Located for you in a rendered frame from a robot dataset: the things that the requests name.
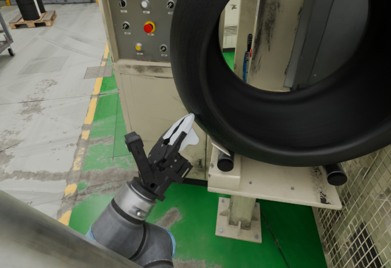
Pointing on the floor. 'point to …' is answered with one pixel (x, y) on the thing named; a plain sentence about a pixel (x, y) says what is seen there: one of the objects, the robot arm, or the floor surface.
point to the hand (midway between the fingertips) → (188, 116)
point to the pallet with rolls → (31, 9)
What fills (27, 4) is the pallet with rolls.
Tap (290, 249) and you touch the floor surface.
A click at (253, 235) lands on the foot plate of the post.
